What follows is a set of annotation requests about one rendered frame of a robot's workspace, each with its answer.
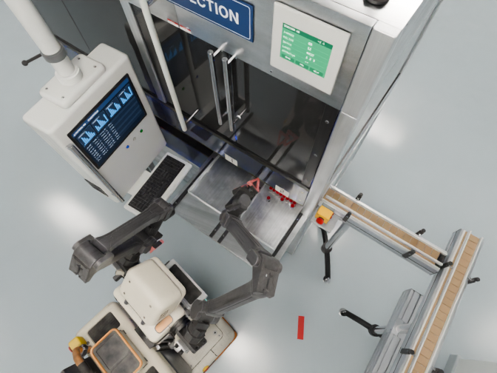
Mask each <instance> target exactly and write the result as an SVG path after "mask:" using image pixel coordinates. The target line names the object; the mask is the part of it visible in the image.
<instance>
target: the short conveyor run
mask: <svg viewBox="0 0 497 373"><path fill-rule="evenodd" d="M362 196H363V194H362V193H359V194H358V196H357V197H356V198H353V197H351V196H350V195H348V194H346V193H345V192H343V191H342V190H340V189H337V188H336V187H335V186H332V185H331V186H330V187H329V189H328V191H327V192H326V193H325V195H324V196H323V198H322V200H321V201H322V202H324V203H326V204H327V205H329V206H331V207H333V208H334V209H335V211H334V214H335V215H337V216H339V220H340V221H342V222H343V223H345V224H347V225H349V226H350V227H352V228H354V229H355V230H357V231H358V232H360V233H362V234H363V235H365V236H367V237H368V238H370V239H371V240H373V241H375V242H377V243H378V244H380V245H381V246H383V247H385V248H386V249H388V250H390V251H392V252H393V253H394V254H396V255H398V256H399V257H401V258H403V259H405V260H406V261H408V262H409V263H412V264H413V265H414V266H416V267H418V268H419V269H421V270H422V271H424V272H426V273H428V274H429V275H433V274H436V273H438V272H439V270H440V267H441V266H442V265H443V261H444V258H445V256H446V255H447V252H446V251H444V250H443V249H441V248H439V247H437V246H436V245H434V244H432V243H431V242H429V241H427V240H425V239H424V238H422V237H420V235H422V234H424V233H425V232H426V230H425V229H421V230H419V231H418V232H416V233H414V232H411V231H410V230H409V229H406V228H404V227H403V226H401V225H400V224H398V223H396V222H395V221H392V220H391V219H390V218H387V217H386V216H384V215H383V214H381V213H379V212H377V211H376V210H374V209H372V208H370V207H369V206H367V205H365V204H363V203H362V202H360V201H359V200H360V199H361V198H362Z"/></svg>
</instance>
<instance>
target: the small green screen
mask: <svg viewBox="0 0 497 373"><path fill-rule="evenodd" d="M350 37H351V34H350V33H347V32H345V31H344V30H341V29H339V28H337V27H334V26H332V25H330V24H327V23H325V22H324V21H320V20H319V19H316V18H314V17H312V16H309V15H307V14H305V13H302V12H300V11H299V10H295V9H294V8H292V7H289V6H287V5H285V4H282V3H280V2H278V1H276V2H275V3H274V17H273V29H272V40H271V63H270V65H271V66H273V67H276V68H277V69H279V70H282V71H283V72H285V73H288V74H289V75H292V76H293V77H295V78H298V79H299V80H301V81H304V82H305V83H307V84H309V85H311V86H312V87H315V88H317V89H318V90H321V91H323V92H324V93H327V94H329V95H330V94H331V93H332V92H333V89H334V85H335V82H336V79H337V76H338V73H339V69H340V67H341V64H342V60H343V57H344V54H345V51H346V48H347V46H348V42H349V39H350Z"/></svg>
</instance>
